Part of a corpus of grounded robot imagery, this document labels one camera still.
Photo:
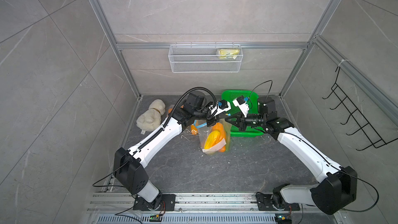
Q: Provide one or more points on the clear zip-top bag blue zipper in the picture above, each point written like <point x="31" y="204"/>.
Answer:
<point x="183" y="116"/>

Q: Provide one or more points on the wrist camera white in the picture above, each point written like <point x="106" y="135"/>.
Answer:
<point x="219" y="108"/>
<point x="241" y="103"/>

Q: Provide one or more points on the black wall hook rack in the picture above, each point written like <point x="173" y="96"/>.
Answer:
<point x="373" y="139"/>

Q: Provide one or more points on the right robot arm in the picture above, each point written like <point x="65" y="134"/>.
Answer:
<point x="336" y="186"/>

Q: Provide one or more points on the spare clear plastic bag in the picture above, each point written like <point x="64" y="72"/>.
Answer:
<point x="204" y="131"/>

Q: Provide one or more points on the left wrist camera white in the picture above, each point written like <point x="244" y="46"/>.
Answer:
<point x="219" y="108"/>

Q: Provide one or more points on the metal base rail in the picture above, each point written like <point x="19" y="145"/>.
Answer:
<point x="203" y="208"/>

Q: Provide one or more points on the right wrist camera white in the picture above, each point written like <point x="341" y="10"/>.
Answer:
<point x="241" y="103"/>

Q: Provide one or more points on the large orange mango top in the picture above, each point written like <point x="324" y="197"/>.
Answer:
<point x="222" y="138"/>

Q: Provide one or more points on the white plush toy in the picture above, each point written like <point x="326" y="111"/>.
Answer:
<point x="151" y="118"/>

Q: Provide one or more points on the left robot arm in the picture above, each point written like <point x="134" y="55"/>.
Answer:
<point x="197" y="103"/>

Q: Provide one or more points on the yellow mango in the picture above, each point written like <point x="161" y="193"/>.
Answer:
<point x="212" y="139"/>

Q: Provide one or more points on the white wire wall basket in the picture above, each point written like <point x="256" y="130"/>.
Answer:
<point x="192" y="58"/>

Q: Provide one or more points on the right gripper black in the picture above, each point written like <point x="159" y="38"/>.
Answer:
<point x="239" y="122"/>

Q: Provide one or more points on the yellow packet in wire basket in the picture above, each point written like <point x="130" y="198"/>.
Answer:
<point x="228" y="53"/>

